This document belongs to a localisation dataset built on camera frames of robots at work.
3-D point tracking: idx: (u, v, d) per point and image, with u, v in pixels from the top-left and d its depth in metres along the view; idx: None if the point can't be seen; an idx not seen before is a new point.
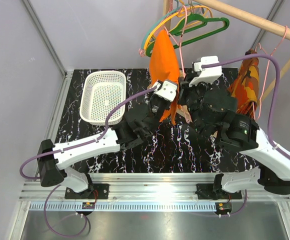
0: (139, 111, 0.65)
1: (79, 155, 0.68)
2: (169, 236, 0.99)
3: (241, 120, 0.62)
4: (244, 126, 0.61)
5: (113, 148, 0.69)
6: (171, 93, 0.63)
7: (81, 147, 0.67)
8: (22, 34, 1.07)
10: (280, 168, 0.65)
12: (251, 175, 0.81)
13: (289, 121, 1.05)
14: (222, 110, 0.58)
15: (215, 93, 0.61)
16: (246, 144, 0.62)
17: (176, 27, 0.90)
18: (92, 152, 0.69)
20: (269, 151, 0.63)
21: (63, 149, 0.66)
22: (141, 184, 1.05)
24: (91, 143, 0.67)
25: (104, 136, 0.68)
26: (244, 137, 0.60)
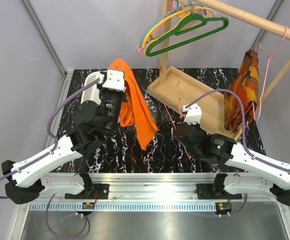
0: (86, 111, 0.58)
1: (39, 170, 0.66)
2: (169, 236, 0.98)
3: (215, 137, 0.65)
4: (218, 142, 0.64)
5: (72, 155, 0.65)
6: (118, 81, 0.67)
7: (38, 162, 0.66)
8: (22, 34, 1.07)
10: (271, 177, 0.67)
12: (262, 182, 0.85)
13: (289, 122, 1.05)
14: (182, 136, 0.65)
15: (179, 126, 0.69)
16: (223, 158, 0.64)
17: (175, 27, 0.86)
18: (53, 164, 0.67)
20: (247, 161, 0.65)
21: (20, 169, 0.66)
22: (141, 184, 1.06)
24: (47, 156, 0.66)
25: (58, 146, 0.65)
26: (217, 152, 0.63)
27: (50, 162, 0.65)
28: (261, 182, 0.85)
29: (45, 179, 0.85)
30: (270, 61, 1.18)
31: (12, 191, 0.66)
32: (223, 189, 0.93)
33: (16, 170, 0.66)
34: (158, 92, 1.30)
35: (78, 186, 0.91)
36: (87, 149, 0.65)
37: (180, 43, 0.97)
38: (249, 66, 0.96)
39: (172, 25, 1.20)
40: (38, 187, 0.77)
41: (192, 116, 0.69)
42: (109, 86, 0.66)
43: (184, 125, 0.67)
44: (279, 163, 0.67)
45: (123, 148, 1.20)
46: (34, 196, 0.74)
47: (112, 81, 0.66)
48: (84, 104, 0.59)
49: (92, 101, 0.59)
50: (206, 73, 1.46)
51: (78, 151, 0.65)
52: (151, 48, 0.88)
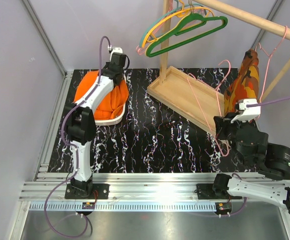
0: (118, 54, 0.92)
1: (96, 97, 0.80)
2: (169, 236, 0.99)
3: (285, 152, 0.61)
4: (288, 159, 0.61)
5: (109, 87, 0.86)
6: (119, 49, 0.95)
7: (94, 92, 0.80)
8: (22, 33, 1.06)
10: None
12: (274, 192, 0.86)
13: (289, 121, 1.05)
14: (252, 144, 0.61)
15: (245, 130, 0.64)
16: (287, 174, 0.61)
17: (176, 27, 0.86)
18: (100, 95, 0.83)
20: None
21: (85, 99, 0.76)
22: (141, 184, 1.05)
24: (96, 88, 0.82)
25: (100, 82, 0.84)
26: (287, 169, 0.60)
27: (101, 91, 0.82)
28: (273, 192, 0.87)
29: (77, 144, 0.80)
30: (270, 61, 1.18)
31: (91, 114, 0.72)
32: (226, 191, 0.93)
33: (83, 101, 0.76)
34: (158, 92, 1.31)
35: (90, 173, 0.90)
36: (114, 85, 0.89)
37: (181, 43, 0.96)
38: (249, 66, 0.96)
39: (172, 25, 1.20)
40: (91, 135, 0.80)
41: (249, 116, 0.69)
42: (115, 51, 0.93)
43: (250, 129, 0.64)
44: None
45: (123, 148, 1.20)
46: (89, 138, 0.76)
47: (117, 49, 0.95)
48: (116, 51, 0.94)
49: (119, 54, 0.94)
50: (206, 73, 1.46)
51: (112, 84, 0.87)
52: (151, 48, 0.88)
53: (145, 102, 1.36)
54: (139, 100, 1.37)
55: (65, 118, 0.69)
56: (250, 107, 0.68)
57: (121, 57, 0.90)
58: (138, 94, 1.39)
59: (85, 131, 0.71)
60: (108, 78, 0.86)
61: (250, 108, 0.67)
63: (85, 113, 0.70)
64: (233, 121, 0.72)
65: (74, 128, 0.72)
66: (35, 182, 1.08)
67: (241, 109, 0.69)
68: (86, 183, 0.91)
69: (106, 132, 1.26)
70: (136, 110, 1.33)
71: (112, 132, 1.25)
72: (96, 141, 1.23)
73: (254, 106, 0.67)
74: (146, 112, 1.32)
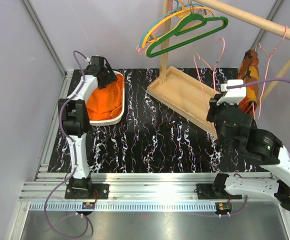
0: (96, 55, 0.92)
1: (85, 92, 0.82)
2: (169, 236, 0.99)
3: (265, 135, 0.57)
4: (268, 142, 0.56)
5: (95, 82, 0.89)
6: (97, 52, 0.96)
7: (83, 87, 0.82)
8: (22, 33, 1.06)
10: None
12: (266, 186, 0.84)
13: (288, 121, 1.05)
14: (235, 125, 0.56)
15: (228, 112, 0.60)
16: (268, 159, 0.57)
17: (176, 27, 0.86)
18: (88, 90, 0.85)
20: None
21: (76, 93, 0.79)
22: (141, 184, 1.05)
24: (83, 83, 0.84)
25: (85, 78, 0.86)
26: (265, 152, 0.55)
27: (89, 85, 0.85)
28: (265, 185, 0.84)
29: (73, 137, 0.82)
30: (270, 61, 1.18)
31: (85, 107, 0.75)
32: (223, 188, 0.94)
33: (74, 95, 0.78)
34: (158, 92, 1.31)
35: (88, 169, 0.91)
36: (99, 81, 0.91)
37: (181, 43, 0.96)
38: (249, 66, 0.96)
39: (172, 25, 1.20)
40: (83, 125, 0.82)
41: (236, 98, 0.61)
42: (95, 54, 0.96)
43: (234, 111, 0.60)
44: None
45: (123, 148, 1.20)
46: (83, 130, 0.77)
47: None
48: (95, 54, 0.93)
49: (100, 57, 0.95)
50: (206, 73, 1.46)
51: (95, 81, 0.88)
52: (151, 48, 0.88)
53: (145, 102, 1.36)
54: (139, 100, 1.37)
55: (60, 112, 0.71)
56: (232, 89, 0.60)
57: (100, 58, 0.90)
58: (138, 94, 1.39)
59: (82, 123, 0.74)
60: (93, 76, 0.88)
61: (232, 89, 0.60)
63: (80, 105, 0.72)
64: (219, 103, 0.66)
65: (69, 123, 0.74)
66: (35, 182, 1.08)
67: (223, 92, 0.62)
68: (86, 180, 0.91)
69: (106, 132, 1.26)
70: (136, 110, 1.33)
71: (112, 132, 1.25)
72: (96, 141, 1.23)
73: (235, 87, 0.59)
74: (146, 111, 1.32)
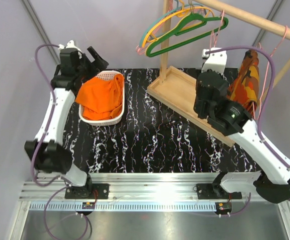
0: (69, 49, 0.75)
1: (58, 120, 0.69)
2: (169, 236, 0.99)
3: (233, 105, 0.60)
4: (235, 111, 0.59)
5: (70, 99, 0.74)
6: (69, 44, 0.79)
7: (54, 116, 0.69)
8: (22, 33, 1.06)
10: (267, 167, 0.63)
12: (250, 176, 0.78)
13: (288, 120, 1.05)
14: (209, 86, 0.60)
15: (207, 75, 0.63)
16: (230, 128, 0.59)
17: (176, 27, 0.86)
18: (64, 113, 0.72)
20: (255, 141, 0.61)
21: (46, 130, 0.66)
22: (141, 184, 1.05)
24: (54, 108, 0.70)
25: (56, 98, 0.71)
26: (229, 120, 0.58)
27: (62, 109, 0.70)
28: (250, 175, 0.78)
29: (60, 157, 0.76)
30: (270, 61, 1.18)
31: (59, 148, 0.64)
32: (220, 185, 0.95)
33: (44, 133, 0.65)
34: (158, 91, 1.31)
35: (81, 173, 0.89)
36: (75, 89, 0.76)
37: (181, 43, 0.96)
38: (249, 66, 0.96)
39: (172, 24, 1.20)
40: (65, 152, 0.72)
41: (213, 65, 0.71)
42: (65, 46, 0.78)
43: (213, 75, 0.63)
44: (282, 156, 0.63)
45: (123, 148, 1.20)
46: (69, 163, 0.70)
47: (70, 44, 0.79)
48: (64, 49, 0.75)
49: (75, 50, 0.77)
50: None
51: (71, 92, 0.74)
52: (151, 48, 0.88)
53: (145, 102, 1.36)
54: (139, 100, 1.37)
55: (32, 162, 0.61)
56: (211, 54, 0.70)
57: (71, 56, 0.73)
58: (138, 94, 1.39)
59: (60, 164, 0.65)
60: (65, 90, 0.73)
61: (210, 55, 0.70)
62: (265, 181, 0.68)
63: (52, 149, 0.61)
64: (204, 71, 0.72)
65: (46, 164, 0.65)
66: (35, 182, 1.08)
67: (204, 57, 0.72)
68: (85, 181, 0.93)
69: (106, 132, 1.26)
70: (136, 110, 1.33)
71: (112, 132, 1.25)
72: (96, 141, 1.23)
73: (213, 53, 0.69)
74: (146, 111, 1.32)
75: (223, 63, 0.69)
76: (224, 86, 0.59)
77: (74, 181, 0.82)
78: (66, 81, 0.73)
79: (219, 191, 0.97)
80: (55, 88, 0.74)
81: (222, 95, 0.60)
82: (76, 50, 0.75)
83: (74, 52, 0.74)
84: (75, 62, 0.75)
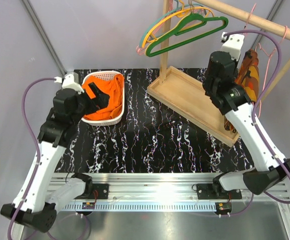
0: (65, 92, 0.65)
1: (40, 185, 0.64)
2: (169, 236, 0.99)
3: None
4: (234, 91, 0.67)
5: (57, 154, 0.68)
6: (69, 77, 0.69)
7: (35, 178, 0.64)
8: (22, 33, 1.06)
10: (254, 151, 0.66)
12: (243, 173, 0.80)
13: (288, 120, 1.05)
14: (218, 62, 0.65)
15: (220, 52, 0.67)
16: (226, 106, 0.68)
17: (175, 27, 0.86)
18: (48, 173, 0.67)
20: (246, 123, 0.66)
21: (24, 197, 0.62)
22: (141, 184, 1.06)
24: (37, 169, 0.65)
25: (41, 154, 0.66)
26: (227, 98, 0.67)
27: (47, 170, 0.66)
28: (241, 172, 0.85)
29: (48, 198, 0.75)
30: (270, 61, 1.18)
31: (37, 216, 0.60)
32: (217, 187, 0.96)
33: (22, 200, 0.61)
34: (158, 92, 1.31)
35: (78, 184, 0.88)
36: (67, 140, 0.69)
37: (181, 43, 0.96)
38: (249, 66, 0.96)
39: (172, 25, 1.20)
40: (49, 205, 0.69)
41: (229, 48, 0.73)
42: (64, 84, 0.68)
43: (224, 54, 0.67)
44: (272, 145, 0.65)
45: (123, 148, 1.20)
46: (53, 217, 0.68)
47: (68, 79, 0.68)
48: (61, 91, 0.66)
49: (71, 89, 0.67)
50: None
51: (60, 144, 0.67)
52: (151, 48, 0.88)
53: (145, 102, 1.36)
54: (139, 100, 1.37)
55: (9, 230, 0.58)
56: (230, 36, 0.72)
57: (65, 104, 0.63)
58: (138, 94, 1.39)
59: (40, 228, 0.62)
60: (51, 146, 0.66)
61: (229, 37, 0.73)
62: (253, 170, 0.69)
63: (29, 219, 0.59)
64: None
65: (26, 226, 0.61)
66: None
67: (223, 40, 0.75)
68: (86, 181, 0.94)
69: (106, 132, 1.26)
70: (136, 110, 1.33)
71: (112, 132, 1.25)
72: (96, 141, 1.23)
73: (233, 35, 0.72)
74: (146, 111, 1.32)
75: (239, 46, 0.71)
76: (230, 65, 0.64)
77: (69, 202, 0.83)
78: (58, 130, 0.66)
79: (217, 188, 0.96)
80: (41, 142, 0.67)
81: (228, 74, 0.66)
82: (73, 93, 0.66)
83: (69, 98, 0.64)
84: (70, 107, 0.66)
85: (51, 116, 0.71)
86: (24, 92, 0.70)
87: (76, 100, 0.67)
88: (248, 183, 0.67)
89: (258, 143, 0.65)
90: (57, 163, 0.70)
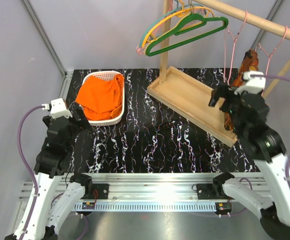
0: (58, 123, 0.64)
1: (40, 216, 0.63)
2: (169, 236, 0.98)
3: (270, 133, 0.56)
4: (270, 139, 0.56)
5: (55, 184, 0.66)
6: (60, 104, 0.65)
7: (35, 209, 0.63)
8: (22, 34, 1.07)
10: (281, 203, 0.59)
12: (258, 200, 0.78)
13: (288, 120, 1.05)
14: (250, 107, 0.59)
15: (252, 95, 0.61)
16: (261, 154, 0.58)
17: (175, 27, 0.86)
18: (47, 202, 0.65)
20: (279, 176, 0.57)
21: (25, 228, 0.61)
22: (141, 184, 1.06)
24: (36, 200, 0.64)
25: (38, 186, 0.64)
26: (261, 145, 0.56)
27: (46, 200, 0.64)
28: (258, 199, 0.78)
29: (48, 218, 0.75)
30: (270, 61, 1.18)
31: None
32: (219, 189, 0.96)
33: (23, 232, 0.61)
34: (158, 92, 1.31)
35: (77, 191, 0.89)
36: (62, 169, 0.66)
37: (181, 43, 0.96)
38: (249, 66, 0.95)
39: (172, 25, 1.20)
40: (49, 230, 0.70)
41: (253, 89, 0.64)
42: (53, 112, 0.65)
43: (254, 96, 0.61)
44: None
45: (123, 148, 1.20)
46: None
47: (56, 106, 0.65)
48: (53, 121, 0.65)
49: (63, 117, 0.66)
50: (205, 73, 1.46)
51: (56, 175, 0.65)
52: (151, 47, 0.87)
53: (145, 102, 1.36)
54: (139, 100, 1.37)
55: None
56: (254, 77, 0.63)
57: (59, 134, 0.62)
58: (138, 94, 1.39)
59: None
60: (47, 177, 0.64)
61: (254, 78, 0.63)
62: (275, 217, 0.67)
63: None
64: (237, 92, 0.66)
65: None
66: None
67: (245, 79, 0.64)
68: (85, 182, 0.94)
69: (106, 132, 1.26)
70: (136, 110, 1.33)
71: (112, 132, 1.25)
72: (96, 141, 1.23)
73: (258, 76, 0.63)
74: (146, 111, 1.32)
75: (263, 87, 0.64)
76: (265, 110, 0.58)
77: (72, 207, 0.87)
78: (54, 160, 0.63)
79: (217, 188, 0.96)
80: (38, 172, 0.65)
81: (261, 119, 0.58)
82: (67, 122, 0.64)
83: (63, 128, 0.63)
84: (65, 136, 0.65)
85: (46, 145, 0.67)
86: (20, 122, 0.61)
87: (70, 129, 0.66)
88: (268, 230, 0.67)
89: (289, 199, 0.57)
90: (54, 193, 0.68)
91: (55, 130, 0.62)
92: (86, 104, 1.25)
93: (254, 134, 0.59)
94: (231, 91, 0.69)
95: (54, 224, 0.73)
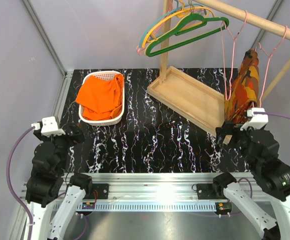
0: (45, 149, 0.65)
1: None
2: (169, 236, 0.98)
3: (286, 172, 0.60)
4: (285, 179, 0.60)
5: (48, 211, 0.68)
6: (52, 124, 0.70)
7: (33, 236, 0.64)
8: (22, 34, 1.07)
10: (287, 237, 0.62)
12: (262, 217, 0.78)
13: (289, 120, 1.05)
14: (259, 143, 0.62)
15: (261, 133, 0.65)
16: (276, 191, 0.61)
17: (175, 27, 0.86)
18: (44, 228, 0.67)
20: None
21: None
22: (141, 184, 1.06)
24: (33, 228, 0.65)
25: (32, 215, 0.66)
26: (277, 182, 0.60)
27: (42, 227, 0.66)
28: (261, 216, 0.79)
29: (50, 230, 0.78)
30: (270, 61, 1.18)
31: None
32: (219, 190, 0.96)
33: None
34: (158, 92, 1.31)
35: (77, 196, 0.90)
36: (53, 194, 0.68)
37: (180, 43, 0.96)
38: (249, 66, 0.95)
39: (172, 25, 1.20)
40: None
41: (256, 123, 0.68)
42: (45, 131, 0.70)
43: (263, 132, 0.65)
44: None
45: (123, 148, 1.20)
46: None
47: (48, 125, 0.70)
48: (39, 148, 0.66)
49: (46, 144, 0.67)
50: (206, 73, 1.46)
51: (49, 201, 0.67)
52: (151, 48, 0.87)
53: (145, 102, 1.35)
54: (139, 100, 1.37)
55: None
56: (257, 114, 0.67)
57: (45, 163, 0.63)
58: (138, 94, 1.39)
59: None
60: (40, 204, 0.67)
61: (257, 115, 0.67)
62: None
63: None
64: (243, 128, 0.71)
65: None
66: None
67: (249, 116, 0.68)
68: (86, 182, 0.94)
69: (106, 132, 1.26)
70: (136, 110, 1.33)
71: (112, 132, 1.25)
72: (96, 141, 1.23)
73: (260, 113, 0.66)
74: (146, 112, 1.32)
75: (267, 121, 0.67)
76: (275, 146, 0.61)
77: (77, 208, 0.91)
78: (45, 186, 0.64)
79: (217, 188, 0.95)
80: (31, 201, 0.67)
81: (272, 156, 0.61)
82: (54, 147, 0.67)
83: (49, 155, 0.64)
84: (55, 161, 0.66)
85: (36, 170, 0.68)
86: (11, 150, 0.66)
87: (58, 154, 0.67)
88: None
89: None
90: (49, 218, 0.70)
91: (41, 159, 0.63)
92: (85, 104, 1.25)
93: (269, 171, 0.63)
94: (237, 128, 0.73)
95: (56, 236, 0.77)
